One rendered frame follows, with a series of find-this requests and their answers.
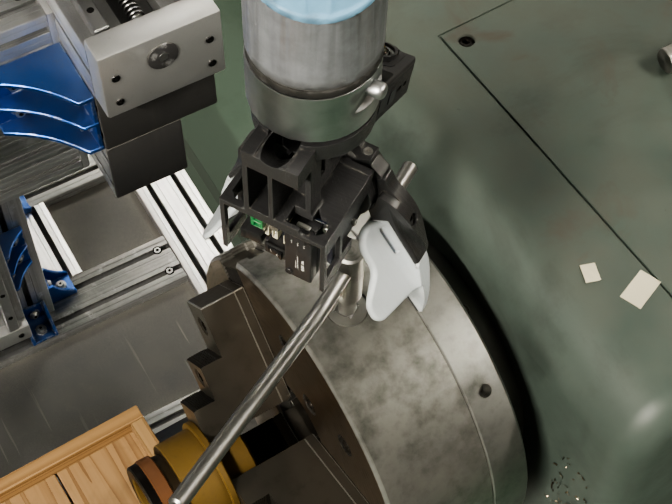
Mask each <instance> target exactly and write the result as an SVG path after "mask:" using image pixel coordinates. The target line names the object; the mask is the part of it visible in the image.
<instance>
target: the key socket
mask: <svg viewBox="0 0 672 504"><path fill-rule="evenodd" d="M356 304H358V305H359V306H358V308H357V310H356V311H355V313H354V314H353V316H352V318H351V319H350V318H347V317H345V316H343V315H341V314H339V313H337V312H335V310H336V308H337V307H338V301H336V303H335V304H334V306H333V307H332V309H331V311H330V312H329V314H328V315H327V317H328V318H329V319H330V320H331V321H332V322H333V323H335V324H337V325H339V326H342V327H353V326H356V325H359V324H360V323H362V322H363V321H364V320H365V319H366V317H367V315H368V311H367V308H366V299H365V298H364V297H363V296H361V298H360V299H359V300H358V301H357V302H356Z"/></svg>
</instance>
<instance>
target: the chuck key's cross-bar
mask: <svg viewBox="0 0 672 504"><path fill-rule="evenodd" d="M416 172H417V167H416V165H415V164H414V163H413V162H411V161H405V162H404V163H403V164H402V166H401V168H400V169H399V171H398V172H397V174H396V176H395V177H396V178H397V180H398V181H399V182H400V183H401V185H402V186H403V187H404V188H405V189H406V188H407V186H408V185H409V183H410V182H411V180H412V178H413V177H414V175H415V173H416ZM350 278H351V277H350V276H349V275H347V274H345V273H343V272H341V271H339V270H338V271H337V272H336V274H335V275H334V277H333V278H332V280H331V282H330V283H329V285H328V286H327V288H326V290H325V291H324V292H322V293H321V295H320V297H319V298H318V300H317V301H316V303H315V304H314V306H313V307H312V309H311V310H310V312H309V313H308V314H307V316H306V317H305V318H304V320H303V321H302V322H301V324H300V325H299V326H298V328H297V329H296V330H295V332H294V333H293V334H292V336H291V337H290V338H289V340H288V341H287V342H286V344H285V345H284V346H283V348H282V349H281V350H280V352H279V353H278V354H277V356H276V357H275V358H274V360H273V361H272V362H271V364H270V365H269V366H268V368H267V369H266V370H265V372H264V373H263V374H262V376H261V377H260V378H259V380H258V381H257V382H256V384H255V385H254V386H253V388H252V389H251V390H250V392H249V393H248V394H247V396H246V397H245V398H244V400H243V401H242V402H241V404H240V405H239V406H238V408H237V409H236V410H235V412H234V413H233V414H232V416H231V417H230V418H229V420H228V421H227V422H226V424H225V425H224V426H223V428H222V429H221V430H220V432H219V433H218V434H217V436H216V437H215V438H214V440H213V441H212V442H211V444H210V445H209V446H208V448H207V449H206V450H205V452H204V453H203V454H202V456H201V457H200V458H199V460H198V461H197V462H196V464H195V465H194V466H193V468H192V469H191V470H190V472H189V473H188V474H187V476H186V477H185V478H184V480H183V481H182V482H181V483H180V485H179V486H178V487H177V489H176V490H175V491H174V493H173V494H172V495H171V497H170V498H169V500H168V503H169V504H189V503H190V502H191V501H192V499H193V498H194V497H195V495H196V494H197V493H198V491H199V490H200V488H201V487H202V486H203V484H204V483H205V482H206V480H207V479H208V478H209V476H210V475H211V473H212V472H213V471H214V469H215V468H216V467H217V465H218V464H219V463H220V461H221V460H222V459H223V457H224V456H225V454H226V453H227V452H228V450H229V449H230V448H231V446H232V445H233V444H234V442H235V441H236V439H237V438H238V437H239V435H240V434H241V433H242V431H243V430H244V429H245V427H246V426H247V425H248V423H249V422H250V420H251V419H252V418H253V416H254V415H255V414H256V412H257V411H258V410H259V408H260V407H261V406H262V404H263V403H264V401H265V400H266V399H267V397H268V396H269V395H270V393H271V392H272V391H273V389H274V388H275V386H276V385H277V384H278V382H279V381H280V380H281V378H282V377H283V376H284V374H285V373H286V372H287V370H288V369H289V367H290V366H291V365H292V363H293V362H294V361H295V359H296V358H297V357H298V355H299V354H300V353H301V351H302V350H303V348H304V347H305V346H306V344H307V343H308V342H309V340H310V339H311V338H312V336H313V335H314V333H315V332H316V331H317V329H318V328H319V327H320V325H321V324H322V323H323V321H324V320H325V318H326V317H327V315H328V314H329V312H330V311H331V309H332V307H333V306H334V304H335V303H336V301H337V299H338V298H339V296H340V295H341V293H342V291H343V290H344V288H345V286H346V285H347V283H348V282H349V280H350Z"/></svg>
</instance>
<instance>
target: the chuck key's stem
mask: <svg viewBox="0 0 672 504"><path fill-rule="evenodd" d="M364 263H365V259H364V258H363V256H362V254H361V252H360V249H359V241H358V240H356V239H353V238H352V243H351V248H350V250H349V251H348V253H347V255H346V256H345V258H344V259H343V261H342V263H341V266H340V267H339V269H338V270H339V271H341V272H343V273H345V274H347V275H349V276H350V277H351V278H350V280H349V282H348V283H347V285H346V286H345V288H344V290H343V291H342V293H341V295H340V296H339V298H338V299H337V301H338V307H337V308H336V310H335V312H337V313H339V314H341V315H343V316H345V317H347V318H350V319H351V318H352V316H353V314H354V313H355V311H356V310H357V308H358V306H359V305H358V304H356V302H357V301H358V300H359V299H360V298H361V296H362V290H363V277H364Z"/></svg>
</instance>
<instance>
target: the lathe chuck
mask: <svg viewBox="0 0 672 504"><path fill-rule="evenodd" d="M265 241H268V240H267V239H264V241H263V242H262V244H259V243H257V242H255V241H253V240H251V239H248V240H246V241H244V242H242V243H240V244H239V245H237V246H235V247H233V248H231V249H229V250H227V251H225V252H223V253H221V254H219V255H217V256H215V257H214V258H213V259H212V260H211V261H210V264H209V267H208V271H207V290H209V289H211V288H213V287H214V286H216V285H218V284H219V285H220V283H222V282H224V281H226V280H230V281H231V279H229V277H230V276H228V273H227V270H226V269H225V266H223V263H225V262H227V261H229V260H231V259H232V258H234V255H236V254H238V253H240V252H242V251H244V250H247V251H248V250H250V249H252V248H255V249H257V250H260V251H262V252H263V253H261V254H260V255H258V256H256V257H254V258H252V259H248V258H245V259H243V260H241V261H239V262H237V264H236V267H235V268H236V270H237V272H238V275H239V277H240V279H241V281H242V284H243V286H244V288H245V290H246V293H247V295H248V297H249V300H250V302H251V304H252V306H253V309H254V311H255V313H256V316H257V318H258V320H259V322H260V325H261V327H262V329H263V331H264V334H265V336H266V338H267V341H268V343H269V345H270V347H271V350H272V352H273V354H274V357H276V356H277V354H278V353H279V352H280V350H281V349H282V348H283V346H284V345H285V344H286V342H287V341H288V340H289V338H290V337H291V336H292V334H293V333H294V332H295V330H296V329H297V328H298V326H299V325H300V324H301V322H302V321H303V320H304V318H305V317H306V316H307V314H308V313H309V312H310V310H311V309H312V307H313V306H314V304H315V303H316V301H317V300H318V298H319V297H320V295H321V293H322V292H321V291H319V273H320V269H319V271H318V273H317V274H316V276H315V277H314V279H313V280H312V282H311V283H308V282H306V281H304V280H302V279H300V278H298V277H296V276H294V275H292V274H288V273H287V272H286V271H285V260H284V259H282V260H280V259H279V258H278V257H276V256H275V255H273V254H271V253H269V252H267V251H265ZM283 377H284V379H285V382H286V384H287V385H288V386H289V387H290V389H291V390H292V391H293V392H290V394H291V398H290V399H288V400H286V401H284V402H282V403H280V404H278V405H276V406H274V408H273V407H272V409H270V410H268V411H266V412H264V413H262V414H260V415H259V416H257V417H255V420H256V422H257V424H258V425H260V424H262V423H264V422H265V421H267V420H269V419H271V418H273V417H274V416H276V415H278V414H279V413H283V412H285V411H286V410H288V409H290V408H292V406H291V404H290V401H291V400H292V399H294V398H295V397H297V398H298V400H299V401H300V403H301V404H302V406H303V408H304V409H305V411H306V413H307V414H308V416H309V418H310V420H311V422H312V424H313V425H314V427H315V429H316V432H317V434H318V436H319V438H320V441H321V443H322V444H323V445H324V447H325V448H326V449H327V450H328V452H329V453H330V454H331V455H332V457H333V458H334V459H335V460H336V462H337V463H338V464H339V465H340V467H341V468H342V469H343V470H344V472H345V473H346V474H347V475H348V477H349V478H350V479H351V480H352V482H353V483H354V484H355V485H356V487H357V488H358V489H359V491H360V492H361V493H362V494H363V496H364V497H365V498H366V499H367V501H368V502H369V503H370V504H493V488H492V481H491V476H490V471H489V467H488V463H487V459H486V455H485V452H484V448H483V445H482V442H481V439H480V436H479V433H478V430H477V428H476V425H475V422H474V420H473V417H472V415H471V412H470V410H469V407H468V405H467V403H466V401H465V398H464V396H463V394H462V392H461V389H460V387H459V385H458V383H457V381H456V379H455V377H454V375H453V373H452V371H451V369H450V367H449V365H448V363H447V361H446V359H445V358H444V356H443V354H442V352H441V350H440V348H439V347H438V345H437V343H436V341H435V340H434V338H433V336H432V335H431V333H430V331H429V330H428V328H427V326H426V325H425V323H424V321H423V320H422V318H421V317H420V315H419V314H418V312H417V311H416V309H415V307H414V306H413V305H412V303H411V302H410V300H409V299H408V297H407V298H406V299H405V300H404V301H403V302H402V303H401V304H400V305H399V306H398V307H397V308H396V309H395V310H394V311H393V312H392V313H391V314H390V315H389V316H388V317H387V318H386V319H385V320H383V321H375V320H373V319H372V318H371V317H370V315H369V313H368V315H367V317H366V319H365V320H364V321H363V322H362V323H360V324H359V325H356V326H353V327H342V326H339V325H337V324H335V323H333V322H332V321H331V320H330V319H329V318H328V317H326V318H325V320H324V321H323V323H322V324H321V325H320V327H319V328H318V329H317V331H316V332H315V333H314V335H313V336H312V338H311V339H310V340H309V342H308V343H307V344H306V346H305V347H304V348H303V350H302V351H301V353H300V354H299V355H298V357H297V358H296V359H295V361H294V362H293V363H292V365H291V366H290V367H289V369H288V370H287V372H286V373H285V374H284V376H283Z"/></svg>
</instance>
